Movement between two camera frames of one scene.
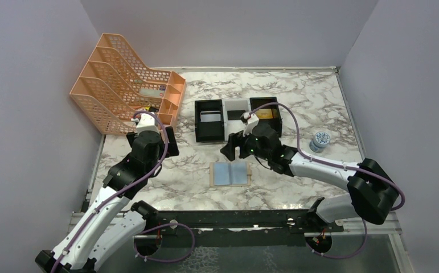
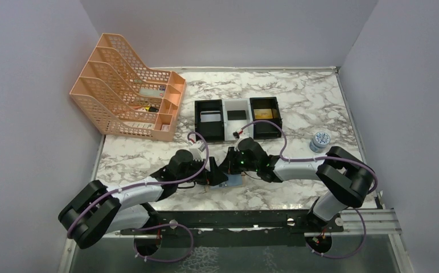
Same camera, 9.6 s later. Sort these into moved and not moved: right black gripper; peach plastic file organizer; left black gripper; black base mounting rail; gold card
Moved: left black gripper; right black gripper
Not moved: black base mounting rail; gold card; peach plastic file organizer
